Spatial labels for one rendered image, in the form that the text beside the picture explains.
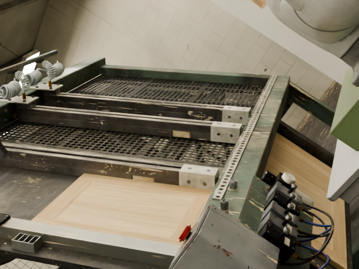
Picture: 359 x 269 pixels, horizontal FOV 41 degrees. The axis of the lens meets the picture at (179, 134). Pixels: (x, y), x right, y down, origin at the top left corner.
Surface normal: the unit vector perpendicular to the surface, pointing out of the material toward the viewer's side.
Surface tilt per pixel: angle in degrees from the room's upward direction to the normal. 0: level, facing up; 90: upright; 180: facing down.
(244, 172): 60
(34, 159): 90
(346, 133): 90
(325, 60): 90
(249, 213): 90
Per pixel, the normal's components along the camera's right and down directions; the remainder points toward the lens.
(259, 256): 0.48, -0.76
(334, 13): -0.25, 0.95
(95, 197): 0.00, -0.93
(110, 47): -0.36, 0.45
